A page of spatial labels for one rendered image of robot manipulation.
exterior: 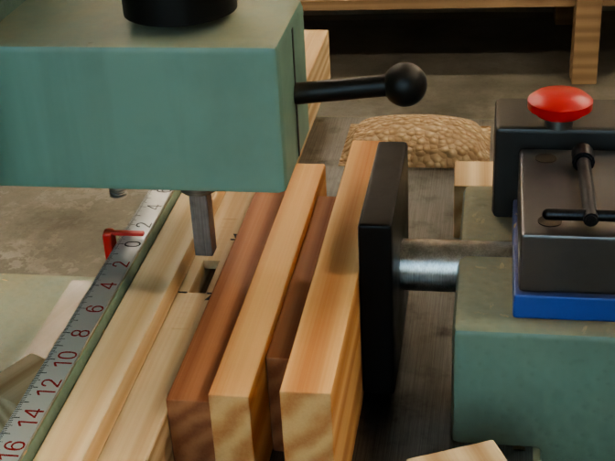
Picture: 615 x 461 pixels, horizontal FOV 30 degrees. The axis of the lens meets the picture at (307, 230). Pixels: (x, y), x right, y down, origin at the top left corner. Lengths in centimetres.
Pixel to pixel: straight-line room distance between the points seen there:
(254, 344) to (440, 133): 32
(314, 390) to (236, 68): 14
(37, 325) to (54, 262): 175
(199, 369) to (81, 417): 6
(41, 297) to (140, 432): 39
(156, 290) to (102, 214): 220
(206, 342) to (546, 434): 15
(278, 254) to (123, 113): 11
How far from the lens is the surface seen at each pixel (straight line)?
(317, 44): 88
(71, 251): 261
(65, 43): 51
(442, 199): 72
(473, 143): 78
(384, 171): 54
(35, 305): 85
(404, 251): 54
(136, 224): 59
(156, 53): 50
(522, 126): 55
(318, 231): 58
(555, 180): 52
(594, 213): 48
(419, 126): 78
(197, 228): 56
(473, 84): 338
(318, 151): 79
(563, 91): 55
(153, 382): 50
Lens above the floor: 123
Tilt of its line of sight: 28 degrees down
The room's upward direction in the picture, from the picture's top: 3 degrees counter-clockwise
